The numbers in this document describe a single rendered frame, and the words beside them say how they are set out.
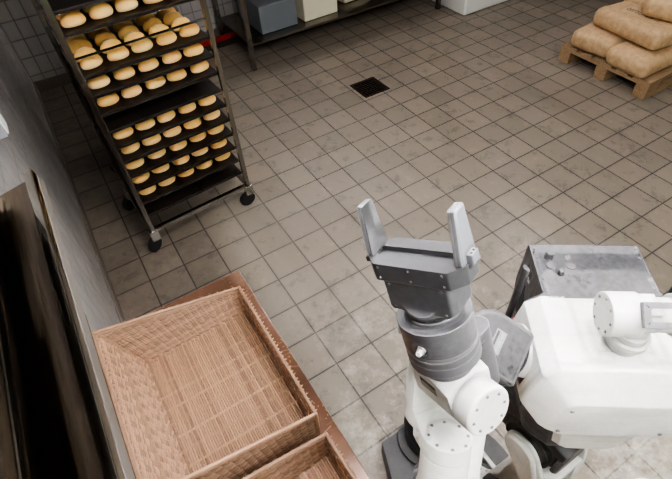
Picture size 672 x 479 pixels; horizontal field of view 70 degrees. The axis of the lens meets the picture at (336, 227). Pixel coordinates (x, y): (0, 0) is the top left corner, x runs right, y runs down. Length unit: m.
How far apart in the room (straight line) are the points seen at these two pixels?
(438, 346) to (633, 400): 0.42
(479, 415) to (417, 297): 0.16
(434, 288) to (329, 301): 2.06
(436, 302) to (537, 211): 2.64
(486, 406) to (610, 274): 0.45
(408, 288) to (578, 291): 0.46
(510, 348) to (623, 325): 0.17
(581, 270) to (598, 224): 2.23
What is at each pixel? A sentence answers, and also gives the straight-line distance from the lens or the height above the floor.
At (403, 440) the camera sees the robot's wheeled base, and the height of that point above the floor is 0.19.
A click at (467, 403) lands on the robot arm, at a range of 0.60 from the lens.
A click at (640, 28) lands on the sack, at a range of 4.45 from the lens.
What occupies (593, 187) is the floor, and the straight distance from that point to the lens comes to 3.44.
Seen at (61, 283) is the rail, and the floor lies 1.44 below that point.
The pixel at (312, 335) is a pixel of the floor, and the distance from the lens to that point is 2.45.
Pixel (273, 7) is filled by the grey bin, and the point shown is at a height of 0.43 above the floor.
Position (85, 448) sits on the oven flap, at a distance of 0.81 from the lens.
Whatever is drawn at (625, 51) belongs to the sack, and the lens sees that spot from 4.42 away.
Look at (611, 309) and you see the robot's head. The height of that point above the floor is 1.50.
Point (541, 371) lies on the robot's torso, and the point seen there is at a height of 1.37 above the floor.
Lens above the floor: 2.09
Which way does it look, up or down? 46 degrees down
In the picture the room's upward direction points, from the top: 4 degrees counter-clockwise
